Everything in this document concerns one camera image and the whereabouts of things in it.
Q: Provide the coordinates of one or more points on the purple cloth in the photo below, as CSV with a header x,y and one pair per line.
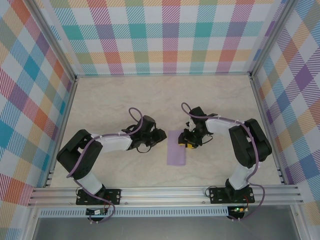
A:
x,y
176,156

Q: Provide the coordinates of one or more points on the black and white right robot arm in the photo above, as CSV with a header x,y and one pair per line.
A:
x,y
250,150

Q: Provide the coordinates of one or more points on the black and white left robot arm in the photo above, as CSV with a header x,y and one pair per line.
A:
x,y
115,146

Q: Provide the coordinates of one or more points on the aluminium mounting rail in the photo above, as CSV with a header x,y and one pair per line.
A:
x,y
162,195

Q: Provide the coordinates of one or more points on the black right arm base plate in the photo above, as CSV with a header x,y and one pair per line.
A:
x,y
216,196

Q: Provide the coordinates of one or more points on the aluminium table edge rail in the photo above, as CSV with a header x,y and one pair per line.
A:
x,y
268,130
62,130
162,74

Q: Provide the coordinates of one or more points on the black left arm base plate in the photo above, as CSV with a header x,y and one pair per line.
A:
x,y
113,196

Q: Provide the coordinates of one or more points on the aluminium frame post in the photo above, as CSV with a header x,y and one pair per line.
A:
x,y
53,41
271,38

